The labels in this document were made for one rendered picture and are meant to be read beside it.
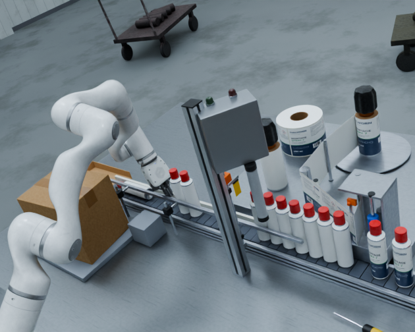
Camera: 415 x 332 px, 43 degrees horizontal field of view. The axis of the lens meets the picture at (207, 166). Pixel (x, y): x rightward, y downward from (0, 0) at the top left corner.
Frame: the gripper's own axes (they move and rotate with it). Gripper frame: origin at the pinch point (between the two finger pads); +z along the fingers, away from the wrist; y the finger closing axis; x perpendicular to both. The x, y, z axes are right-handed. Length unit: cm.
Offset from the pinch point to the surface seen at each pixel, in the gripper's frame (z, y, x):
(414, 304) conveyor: 43, -6, -94
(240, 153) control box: -16, -11, -66
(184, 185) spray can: -3.3, -2.4, -17.0
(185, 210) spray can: 8.1, -2.2, -7.8
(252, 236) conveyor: 21.5, -1.9, -38.0
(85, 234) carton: -5.9, -35.9, 8.0
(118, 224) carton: 0.7, -20.8, 12.3
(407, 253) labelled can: 28, -2, -97
